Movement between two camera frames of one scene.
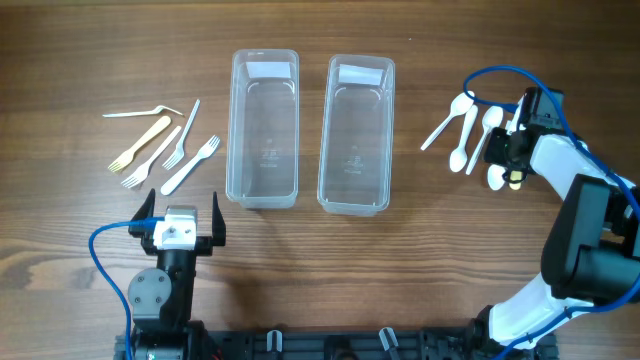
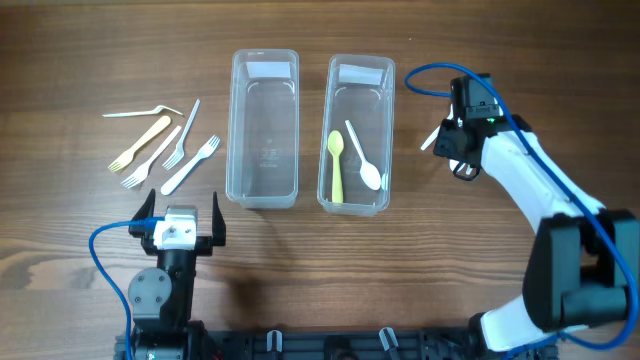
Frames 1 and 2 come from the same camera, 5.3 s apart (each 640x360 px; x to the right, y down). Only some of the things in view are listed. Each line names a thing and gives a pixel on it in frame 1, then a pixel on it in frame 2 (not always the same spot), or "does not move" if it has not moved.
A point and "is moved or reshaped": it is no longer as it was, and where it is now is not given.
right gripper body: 497,150 → 448,141
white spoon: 495,177 → 369,172
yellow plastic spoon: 515,186 is moved or reshaped
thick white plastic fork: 182,173 does not move
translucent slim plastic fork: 179,152 does not move
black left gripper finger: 218,224 does not move
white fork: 142,172 does not move
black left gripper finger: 146,211 does not move
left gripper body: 203,246 does not move
